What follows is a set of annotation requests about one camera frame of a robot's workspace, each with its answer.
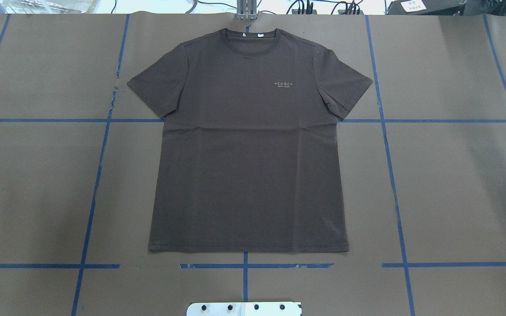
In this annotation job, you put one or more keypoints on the dark brown t-shirt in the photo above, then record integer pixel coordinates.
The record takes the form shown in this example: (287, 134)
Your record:
(249, 152)

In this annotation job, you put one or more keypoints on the aluminium frame post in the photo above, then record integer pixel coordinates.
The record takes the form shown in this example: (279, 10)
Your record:
(246, 10)

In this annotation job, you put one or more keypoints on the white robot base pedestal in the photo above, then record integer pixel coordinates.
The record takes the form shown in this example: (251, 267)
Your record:
(245, 309)

